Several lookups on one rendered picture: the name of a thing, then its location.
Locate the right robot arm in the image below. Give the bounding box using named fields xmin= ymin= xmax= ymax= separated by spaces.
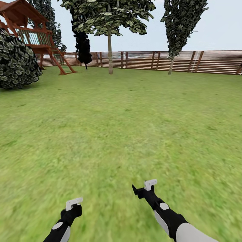
xmin=132 ymin=179 xmax=218 ymax=242

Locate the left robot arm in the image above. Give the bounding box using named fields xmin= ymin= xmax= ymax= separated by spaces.
xmin=43 ymin=197 xmax=83 ymax=242

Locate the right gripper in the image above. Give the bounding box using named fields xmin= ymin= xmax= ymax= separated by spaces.
xmin=132 ymin=185 xmax=156 ymax=205

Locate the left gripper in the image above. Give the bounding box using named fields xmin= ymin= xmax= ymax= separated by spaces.
xmin=60 ymin=205 xmax=82 ymax=221

